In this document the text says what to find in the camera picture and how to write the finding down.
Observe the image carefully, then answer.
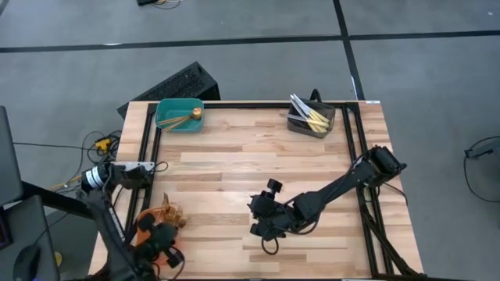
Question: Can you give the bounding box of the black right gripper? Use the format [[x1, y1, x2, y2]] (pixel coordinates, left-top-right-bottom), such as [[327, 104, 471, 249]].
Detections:
[[248, 178, 302, 240]]

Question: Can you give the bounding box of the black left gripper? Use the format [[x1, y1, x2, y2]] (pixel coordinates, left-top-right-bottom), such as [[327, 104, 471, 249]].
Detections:
[[136, 213, 184, 269]]

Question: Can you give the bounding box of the gold utensil handle foreground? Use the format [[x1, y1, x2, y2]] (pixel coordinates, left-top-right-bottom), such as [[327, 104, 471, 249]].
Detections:
[[183, 107, 204, 121]]

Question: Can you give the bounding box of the dark grey plastic bin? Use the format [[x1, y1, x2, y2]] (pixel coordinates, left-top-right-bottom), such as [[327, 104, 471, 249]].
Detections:
[[286, 97, 337, 140]]

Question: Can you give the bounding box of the teal plastic bin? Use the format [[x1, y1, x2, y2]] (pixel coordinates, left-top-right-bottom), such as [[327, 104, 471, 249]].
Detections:
[[154, 97, 205, 134]]

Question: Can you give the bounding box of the black computer mouse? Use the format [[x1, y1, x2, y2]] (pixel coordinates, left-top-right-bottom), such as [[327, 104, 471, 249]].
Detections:
[[12, 244, 42, 281]]

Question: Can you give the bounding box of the grey side desk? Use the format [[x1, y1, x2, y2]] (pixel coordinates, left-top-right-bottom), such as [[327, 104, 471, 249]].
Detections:
[[0, 194, 60, 281]]

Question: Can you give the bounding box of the black perforated crate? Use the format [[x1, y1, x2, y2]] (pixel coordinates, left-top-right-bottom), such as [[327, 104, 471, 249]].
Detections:
[[116, 61, 222, 119]]

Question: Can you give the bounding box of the dark grey monitor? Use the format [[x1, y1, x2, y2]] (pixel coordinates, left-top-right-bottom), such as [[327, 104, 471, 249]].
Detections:
[[0, 105, 24, 208]]

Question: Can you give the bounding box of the black cable bundle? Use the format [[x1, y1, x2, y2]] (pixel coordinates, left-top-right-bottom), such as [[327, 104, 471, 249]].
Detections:
[[80, 130, 123, 165]]

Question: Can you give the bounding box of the black wire loop stand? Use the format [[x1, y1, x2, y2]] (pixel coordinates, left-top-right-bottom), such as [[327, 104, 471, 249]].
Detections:
[[463, 135, 500, 202]]

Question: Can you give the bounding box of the black device with cable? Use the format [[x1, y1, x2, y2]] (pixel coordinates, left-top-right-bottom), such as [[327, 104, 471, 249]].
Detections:
[[136, 0, 183, 9]]

